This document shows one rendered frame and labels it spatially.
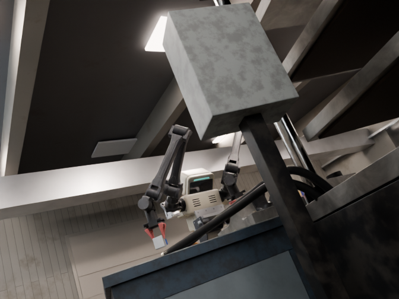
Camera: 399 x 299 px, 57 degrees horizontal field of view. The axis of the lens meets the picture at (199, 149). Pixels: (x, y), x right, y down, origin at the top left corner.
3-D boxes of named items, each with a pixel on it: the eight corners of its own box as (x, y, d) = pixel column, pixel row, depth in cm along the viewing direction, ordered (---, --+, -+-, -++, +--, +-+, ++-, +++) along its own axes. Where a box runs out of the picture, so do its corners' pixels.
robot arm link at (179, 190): (196, 126, 214) (180, 121, 216) (188, 129, 201) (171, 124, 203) (181, 197, 225) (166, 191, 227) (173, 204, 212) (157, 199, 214)
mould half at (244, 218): (223, 250, 193) (214, 226, 198) (266, 235, 202) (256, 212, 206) (257, 226, 149) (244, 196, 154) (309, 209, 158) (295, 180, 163)
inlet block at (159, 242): (164, 250, 192) (161, 240, 194) (173, 247, 191) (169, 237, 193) (155, 249, 180) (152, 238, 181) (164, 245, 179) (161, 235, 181)
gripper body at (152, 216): (161, 220, 182) (157, 206, 185) (143, 228, 183) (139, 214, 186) (165, 222, 188) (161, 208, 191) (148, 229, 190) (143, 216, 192)
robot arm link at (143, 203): (164, 193, 192) (149, 188, 195) (158, 188, 182) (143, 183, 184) (156, 215, 189) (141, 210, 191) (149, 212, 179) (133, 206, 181)
